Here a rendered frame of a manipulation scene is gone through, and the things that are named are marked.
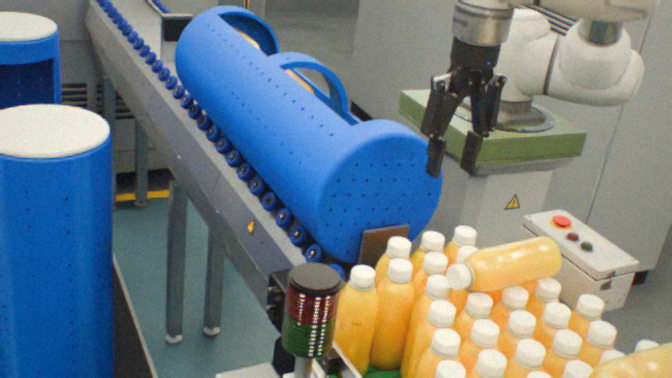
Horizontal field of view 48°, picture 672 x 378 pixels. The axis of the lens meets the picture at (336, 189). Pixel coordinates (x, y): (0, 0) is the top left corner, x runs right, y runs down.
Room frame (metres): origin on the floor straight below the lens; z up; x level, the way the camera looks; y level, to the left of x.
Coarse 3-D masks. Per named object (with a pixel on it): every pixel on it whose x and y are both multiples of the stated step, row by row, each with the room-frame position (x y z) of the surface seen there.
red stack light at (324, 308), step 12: (288, 288) 0.74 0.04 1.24; (288, 300) 0.74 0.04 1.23; (300, 300) 0.72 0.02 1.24; (312, 300) 0.72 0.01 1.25; (324, 300) 0.73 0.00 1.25; (336, 300) 0.74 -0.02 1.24; (288, 312) 0.74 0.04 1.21; (300, 312) 0.72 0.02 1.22; (312, 312) 0.72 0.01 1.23; (324, 312) 0.73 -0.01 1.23; (336, 312) 0.75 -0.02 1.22; (312, 324) 0.72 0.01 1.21
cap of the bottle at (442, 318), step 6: (432, 306) 0.96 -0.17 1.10; (438, 306) 0.96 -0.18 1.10; (444, 306) 0.97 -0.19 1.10; (450, 306) 0.97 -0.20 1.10; (432, 312) 0.95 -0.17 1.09; (438, 312) 0.95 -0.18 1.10; (444, 312) 0.95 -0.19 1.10; (450, 312) 0.95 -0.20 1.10; (432, 318) 0.95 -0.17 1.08; (438, 318) 0.94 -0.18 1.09; (444, 318) 0.94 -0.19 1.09; (450, 318) 0.95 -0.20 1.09
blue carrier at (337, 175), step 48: (192, 48) 1.88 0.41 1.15; (240, 48) 1.74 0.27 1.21; (192, 96) 1.88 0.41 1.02; (240, 96) 1.58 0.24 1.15; (288, 96) 1.48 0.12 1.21; (336, 96) 1.72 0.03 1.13; (240, 144) 1.55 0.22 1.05; (288, 144) 1.36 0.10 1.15; (336, 144) 1.28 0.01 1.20; (384, 144) 1.28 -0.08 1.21; (288, 192) 1.32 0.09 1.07; (336, 192) 1.24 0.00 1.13; (384, 192) 1.29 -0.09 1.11; (432, 192) 1.35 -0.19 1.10; (336, 240) 1.24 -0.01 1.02
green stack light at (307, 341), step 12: (288, 324) 0.73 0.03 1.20; (300, 324) 0.72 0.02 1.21; (324, 324) 0.73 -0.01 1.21; (288, 336) 0.73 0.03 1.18; (300, 336) 0.72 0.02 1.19; (312, 336) 0.72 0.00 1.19; (324, 336) 0.73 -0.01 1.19; (288, 348) 0.73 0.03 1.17; (300, 348) 0.72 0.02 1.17; (312, 348) 0.72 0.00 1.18; (324, 348) 0.73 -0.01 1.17
